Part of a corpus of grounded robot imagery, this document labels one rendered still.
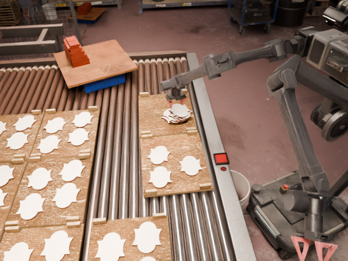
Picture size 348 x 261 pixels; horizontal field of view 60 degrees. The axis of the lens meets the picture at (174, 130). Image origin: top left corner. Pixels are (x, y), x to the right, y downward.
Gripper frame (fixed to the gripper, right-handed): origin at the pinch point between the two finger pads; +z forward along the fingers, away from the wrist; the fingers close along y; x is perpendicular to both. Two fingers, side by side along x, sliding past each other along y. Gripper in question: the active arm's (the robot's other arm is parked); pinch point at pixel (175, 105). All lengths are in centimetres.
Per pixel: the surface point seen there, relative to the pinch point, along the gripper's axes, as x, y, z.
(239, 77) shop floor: -126, -157, 100
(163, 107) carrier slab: -8.9, 4.4, 6.5
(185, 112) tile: 8.2, -2.4, 0.0
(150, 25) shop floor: -328, -121, 102
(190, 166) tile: 43.7, 13.7, 5.1
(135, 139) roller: 8.4, 31.1, 8.4
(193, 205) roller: 64, 23, 8
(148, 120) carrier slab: -2.2, 18.4, 6.5
